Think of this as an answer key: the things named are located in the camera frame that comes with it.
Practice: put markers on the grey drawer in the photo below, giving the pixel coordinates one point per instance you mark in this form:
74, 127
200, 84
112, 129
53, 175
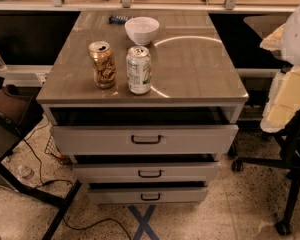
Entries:
146, 172
142, 140
148, 195

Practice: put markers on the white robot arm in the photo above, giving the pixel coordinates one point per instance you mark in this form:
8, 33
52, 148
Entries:
284, 95

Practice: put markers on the grey drawer cabinet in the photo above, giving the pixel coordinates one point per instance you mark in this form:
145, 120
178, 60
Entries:
194, 83

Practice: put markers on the white green soda can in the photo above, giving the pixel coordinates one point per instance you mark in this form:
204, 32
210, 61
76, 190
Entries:
139, 69

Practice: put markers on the gold crumpled soda can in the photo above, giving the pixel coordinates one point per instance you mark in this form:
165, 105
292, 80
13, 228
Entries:
104, 68

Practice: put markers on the white bowl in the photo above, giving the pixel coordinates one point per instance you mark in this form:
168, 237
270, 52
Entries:
142, 30

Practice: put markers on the blue snack bar wrapper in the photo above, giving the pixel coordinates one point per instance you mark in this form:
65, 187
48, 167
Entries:
120, 20

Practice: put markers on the blue tape cross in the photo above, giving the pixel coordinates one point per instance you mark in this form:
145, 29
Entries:
143, 220

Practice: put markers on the brown bag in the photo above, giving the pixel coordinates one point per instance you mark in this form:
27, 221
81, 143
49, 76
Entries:
19, 114

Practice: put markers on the clear plastic bottle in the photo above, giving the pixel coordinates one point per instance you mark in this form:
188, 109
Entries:
25, 172

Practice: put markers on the black office chair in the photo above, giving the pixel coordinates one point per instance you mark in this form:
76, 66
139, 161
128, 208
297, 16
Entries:
289, 142

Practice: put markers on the wire basket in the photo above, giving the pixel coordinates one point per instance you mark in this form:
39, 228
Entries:
52, 150

